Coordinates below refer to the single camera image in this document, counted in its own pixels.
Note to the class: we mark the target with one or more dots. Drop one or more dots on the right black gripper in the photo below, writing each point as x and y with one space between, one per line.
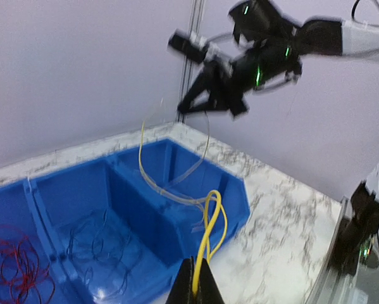
224 95

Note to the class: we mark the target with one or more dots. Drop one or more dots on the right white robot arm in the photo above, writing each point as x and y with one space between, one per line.
276 45

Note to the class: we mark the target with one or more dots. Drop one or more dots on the aluminium front rail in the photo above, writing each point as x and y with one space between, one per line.
332 286

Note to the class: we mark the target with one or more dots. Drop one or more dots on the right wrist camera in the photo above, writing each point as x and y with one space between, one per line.
194 47

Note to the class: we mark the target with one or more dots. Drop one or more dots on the right aluminium frame post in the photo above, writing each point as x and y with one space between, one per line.
197 11

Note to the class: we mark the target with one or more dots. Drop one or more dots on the middle blue storage bin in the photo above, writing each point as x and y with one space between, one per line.
89 239

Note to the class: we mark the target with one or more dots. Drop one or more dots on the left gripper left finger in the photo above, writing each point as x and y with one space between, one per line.
181 291

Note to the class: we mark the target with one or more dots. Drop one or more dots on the right blue storage bin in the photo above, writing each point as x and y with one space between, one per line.
165 231

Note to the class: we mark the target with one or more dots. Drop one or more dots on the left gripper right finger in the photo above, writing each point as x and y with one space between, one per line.
208 292

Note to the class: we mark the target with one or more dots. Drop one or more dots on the left blue storage bin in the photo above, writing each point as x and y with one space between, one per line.
26 275

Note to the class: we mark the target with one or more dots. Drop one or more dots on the blue storage bin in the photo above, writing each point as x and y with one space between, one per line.
165 231
89 239
26 275

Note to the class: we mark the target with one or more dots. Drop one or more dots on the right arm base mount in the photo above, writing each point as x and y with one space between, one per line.
354 231

